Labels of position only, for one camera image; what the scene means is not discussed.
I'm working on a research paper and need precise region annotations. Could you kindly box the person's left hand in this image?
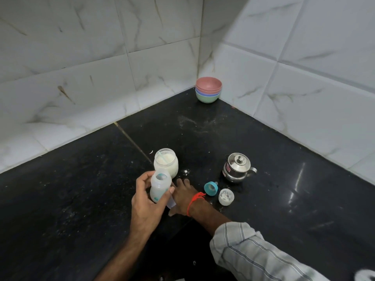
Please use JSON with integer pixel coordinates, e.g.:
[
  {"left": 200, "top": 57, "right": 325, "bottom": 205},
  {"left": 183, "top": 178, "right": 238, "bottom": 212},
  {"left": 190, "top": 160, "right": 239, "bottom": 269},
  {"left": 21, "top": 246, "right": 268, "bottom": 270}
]
[{"left": 130, "top": 170, "right": 175, "bottom": 240}]

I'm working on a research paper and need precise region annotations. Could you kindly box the person's right hand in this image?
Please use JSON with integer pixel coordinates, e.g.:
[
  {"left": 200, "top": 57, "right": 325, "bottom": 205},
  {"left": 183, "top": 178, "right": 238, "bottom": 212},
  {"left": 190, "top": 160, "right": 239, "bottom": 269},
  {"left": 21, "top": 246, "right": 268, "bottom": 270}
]
[{"left": 168, "top": 178, "right": 200, "bottom": 217}]

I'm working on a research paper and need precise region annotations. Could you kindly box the clear baby bottle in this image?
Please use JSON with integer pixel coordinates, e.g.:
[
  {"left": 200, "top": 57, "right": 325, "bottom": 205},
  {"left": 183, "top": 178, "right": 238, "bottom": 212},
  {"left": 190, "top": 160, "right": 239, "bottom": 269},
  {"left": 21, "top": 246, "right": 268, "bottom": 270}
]
[{"left": 150, "top": 169, "right": 173, "bottom": 204}]

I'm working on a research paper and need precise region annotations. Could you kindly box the jar of white powder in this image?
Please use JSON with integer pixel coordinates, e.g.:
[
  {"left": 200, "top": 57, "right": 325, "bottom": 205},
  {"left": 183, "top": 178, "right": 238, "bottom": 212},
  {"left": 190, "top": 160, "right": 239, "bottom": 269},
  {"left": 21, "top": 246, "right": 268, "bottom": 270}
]
[{"left": 153, "top": 148, "right": 179, "bottom": 180}]

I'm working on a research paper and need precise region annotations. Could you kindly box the translucent white bottle cap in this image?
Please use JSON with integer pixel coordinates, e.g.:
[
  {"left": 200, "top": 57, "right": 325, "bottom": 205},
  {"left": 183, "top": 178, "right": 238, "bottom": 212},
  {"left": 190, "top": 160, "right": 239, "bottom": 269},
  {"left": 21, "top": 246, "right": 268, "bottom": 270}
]
[{"left": 218, "top": 189, "right": 235, "bottom": 206}]

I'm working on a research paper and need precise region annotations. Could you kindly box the small steel kettle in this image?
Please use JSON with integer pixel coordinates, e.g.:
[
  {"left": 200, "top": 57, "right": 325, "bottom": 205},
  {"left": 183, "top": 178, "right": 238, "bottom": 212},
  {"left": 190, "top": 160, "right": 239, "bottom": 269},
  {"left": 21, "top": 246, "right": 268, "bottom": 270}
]
[{"left": 222, "top": 153, "right": 258, "bottom": 184}]

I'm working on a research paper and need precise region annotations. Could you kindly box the person's right forearm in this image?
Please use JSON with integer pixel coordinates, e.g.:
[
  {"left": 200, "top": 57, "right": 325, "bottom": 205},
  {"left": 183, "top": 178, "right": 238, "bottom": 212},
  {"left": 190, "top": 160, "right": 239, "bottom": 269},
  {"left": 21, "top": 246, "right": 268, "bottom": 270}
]
[{"left": 189, "top": 199, "right": 232, "bottom": 236}]

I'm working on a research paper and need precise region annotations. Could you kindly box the green bowl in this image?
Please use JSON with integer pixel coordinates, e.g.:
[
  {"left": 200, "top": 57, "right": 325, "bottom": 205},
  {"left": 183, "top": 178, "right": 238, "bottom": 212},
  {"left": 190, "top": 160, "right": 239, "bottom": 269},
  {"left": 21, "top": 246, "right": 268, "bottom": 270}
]
[{"left": 196, "top": 94, "right": 221, "bottom": 104}]

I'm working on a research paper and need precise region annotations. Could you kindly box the blue bowl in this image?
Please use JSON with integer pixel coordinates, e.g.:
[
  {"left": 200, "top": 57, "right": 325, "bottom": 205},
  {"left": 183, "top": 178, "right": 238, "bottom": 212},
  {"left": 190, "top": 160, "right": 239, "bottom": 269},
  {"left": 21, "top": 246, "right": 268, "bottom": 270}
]
[{"left": 195, "top": 90, "right": 222, "bottom": 98}]

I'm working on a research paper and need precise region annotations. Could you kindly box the pink bowl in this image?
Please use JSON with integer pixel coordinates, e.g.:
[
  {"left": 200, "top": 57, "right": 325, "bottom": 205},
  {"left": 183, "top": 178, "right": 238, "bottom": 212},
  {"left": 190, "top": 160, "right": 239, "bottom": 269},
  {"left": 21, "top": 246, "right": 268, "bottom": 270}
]
[{"left": 195, "top": 76, "right": 223, "bottom": 93}]

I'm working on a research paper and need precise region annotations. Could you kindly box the white device with holes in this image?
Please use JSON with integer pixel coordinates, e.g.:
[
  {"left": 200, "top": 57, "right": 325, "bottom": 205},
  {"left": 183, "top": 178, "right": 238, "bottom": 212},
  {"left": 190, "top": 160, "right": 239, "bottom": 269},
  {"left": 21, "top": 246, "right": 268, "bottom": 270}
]
[{"left": 354, "top": 268, "right": 375, "bottom": 281}]

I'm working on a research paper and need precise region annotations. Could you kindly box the red thread bracelet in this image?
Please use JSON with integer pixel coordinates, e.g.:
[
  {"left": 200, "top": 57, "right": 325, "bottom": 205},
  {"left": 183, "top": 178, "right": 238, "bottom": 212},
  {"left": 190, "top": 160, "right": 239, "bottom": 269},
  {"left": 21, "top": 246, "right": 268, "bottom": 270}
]
[{"left": 186, "top": 192, "right": 207, "bottom": 217}]

